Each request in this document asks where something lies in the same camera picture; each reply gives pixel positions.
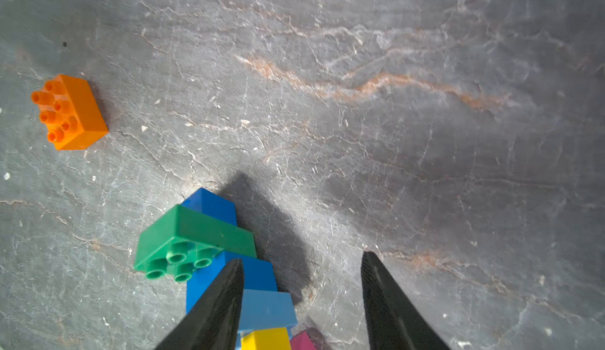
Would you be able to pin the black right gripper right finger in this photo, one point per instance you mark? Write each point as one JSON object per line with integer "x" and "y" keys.
{"x": 392, "y": 321}

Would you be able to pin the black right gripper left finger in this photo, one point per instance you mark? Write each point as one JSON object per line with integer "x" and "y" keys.
{"x": 213, "y": 321}

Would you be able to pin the light blue lego brick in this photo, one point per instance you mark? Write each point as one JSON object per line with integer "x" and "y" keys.
{"x": 262, "y": 310}

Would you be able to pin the yellow lego brick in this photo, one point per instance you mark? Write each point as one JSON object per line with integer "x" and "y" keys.
{"x": 270, "y": 339}

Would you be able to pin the dark blue lego brick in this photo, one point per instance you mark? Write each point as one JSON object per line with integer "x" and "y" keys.
{"x": 259, "y": 274}

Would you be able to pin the green lego brick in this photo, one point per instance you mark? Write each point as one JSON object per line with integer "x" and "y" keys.
{"x": 183, "y": 241}

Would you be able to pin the orange lego brick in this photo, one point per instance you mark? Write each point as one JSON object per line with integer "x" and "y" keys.
{"x": 70, "y": 113}

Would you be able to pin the pink lego brick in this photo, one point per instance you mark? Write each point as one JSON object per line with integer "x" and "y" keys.
{"x": 302, "y": 341}

